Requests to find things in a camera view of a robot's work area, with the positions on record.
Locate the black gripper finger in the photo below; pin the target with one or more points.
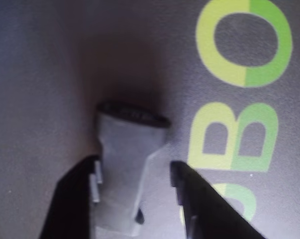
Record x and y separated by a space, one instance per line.
209 214
72 206

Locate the grey mat with WOWROBO print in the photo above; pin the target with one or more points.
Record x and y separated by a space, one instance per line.
52 74

